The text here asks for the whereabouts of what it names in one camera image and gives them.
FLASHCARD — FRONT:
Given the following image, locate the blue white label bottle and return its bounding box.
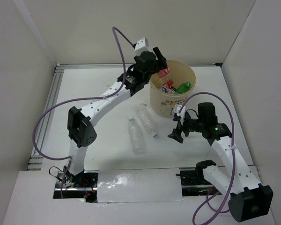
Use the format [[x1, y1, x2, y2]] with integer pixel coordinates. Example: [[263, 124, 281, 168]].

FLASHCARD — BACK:
[[160, 86, 175, 95]]

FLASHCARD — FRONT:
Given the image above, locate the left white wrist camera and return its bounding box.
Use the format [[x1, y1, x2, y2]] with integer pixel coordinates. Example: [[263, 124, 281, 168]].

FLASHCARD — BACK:
[[134, 37, 150, 56]]

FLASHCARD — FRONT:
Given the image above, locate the green soda bottle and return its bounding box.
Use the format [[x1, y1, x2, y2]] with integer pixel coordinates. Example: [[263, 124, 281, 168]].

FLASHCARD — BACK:
[[176, 82, 191, 94]]

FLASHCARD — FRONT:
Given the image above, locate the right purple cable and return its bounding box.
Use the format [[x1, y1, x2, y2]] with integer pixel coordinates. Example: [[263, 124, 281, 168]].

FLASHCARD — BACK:
[[192, 92, 235, 225]]

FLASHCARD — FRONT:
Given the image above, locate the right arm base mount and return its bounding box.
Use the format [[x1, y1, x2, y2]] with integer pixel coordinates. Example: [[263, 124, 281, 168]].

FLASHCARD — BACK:
[[176, 160, 218, 197]]

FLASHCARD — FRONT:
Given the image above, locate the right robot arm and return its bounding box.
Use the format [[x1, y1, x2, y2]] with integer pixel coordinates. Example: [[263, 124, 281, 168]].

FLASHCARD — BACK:
[[168, 102, 274, 222]]

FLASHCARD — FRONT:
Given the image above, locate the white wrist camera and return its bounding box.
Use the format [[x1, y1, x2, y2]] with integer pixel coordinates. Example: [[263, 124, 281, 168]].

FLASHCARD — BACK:
[[173, 104, 186, 115], [134, 37, 150, 56]]

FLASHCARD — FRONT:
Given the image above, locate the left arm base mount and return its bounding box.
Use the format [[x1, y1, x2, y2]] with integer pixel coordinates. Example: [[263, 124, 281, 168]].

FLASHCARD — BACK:
[[48, 166, 98, 203]]

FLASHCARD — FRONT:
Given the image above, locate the red label bottle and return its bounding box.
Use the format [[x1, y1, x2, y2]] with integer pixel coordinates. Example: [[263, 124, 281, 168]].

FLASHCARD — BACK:
[[163, 80, 174, 90], [157, 67, 170, 78]]

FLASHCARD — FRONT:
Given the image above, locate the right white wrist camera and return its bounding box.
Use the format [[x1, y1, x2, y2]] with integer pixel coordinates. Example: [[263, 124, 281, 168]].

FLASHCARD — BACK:
[[173, 104, 186, 115]]

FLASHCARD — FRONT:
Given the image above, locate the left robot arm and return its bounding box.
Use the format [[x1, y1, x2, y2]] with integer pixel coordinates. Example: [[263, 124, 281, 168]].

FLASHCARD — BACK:
[[64, 47, 167, 187]]

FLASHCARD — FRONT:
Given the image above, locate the purple cable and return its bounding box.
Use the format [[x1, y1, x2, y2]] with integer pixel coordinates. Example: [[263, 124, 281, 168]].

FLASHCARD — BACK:
[[32, 27, 138, 199], [192, 92, 235, 225]]

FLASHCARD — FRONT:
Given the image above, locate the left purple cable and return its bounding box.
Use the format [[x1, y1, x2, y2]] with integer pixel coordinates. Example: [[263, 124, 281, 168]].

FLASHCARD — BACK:
[[32, 27, 138, 199]]

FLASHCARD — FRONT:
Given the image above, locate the white tape sheet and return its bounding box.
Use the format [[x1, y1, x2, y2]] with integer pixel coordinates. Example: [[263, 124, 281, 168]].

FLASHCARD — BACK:
[[97, 168, 183, 203]]

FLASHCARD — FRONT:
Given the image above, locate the clear bottle blue cap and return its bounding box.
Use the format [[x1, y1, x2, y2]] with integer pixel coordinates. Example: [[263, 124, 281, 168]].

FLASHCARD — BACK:
[[135, 104, 158, 138]]

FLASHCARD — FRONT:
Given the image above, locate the clear bottle white cap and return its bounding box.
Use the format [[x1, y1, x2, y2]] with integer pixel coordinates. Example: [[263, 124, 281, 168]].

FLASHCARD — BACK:
[[128, 116, 145, 155]]

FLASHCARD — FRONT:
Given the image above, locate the beige round bin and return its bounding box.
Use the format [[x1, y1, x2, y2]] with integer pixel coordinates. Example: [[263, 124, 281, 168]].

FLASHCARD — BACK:
[[149, 60, 196, 117]]

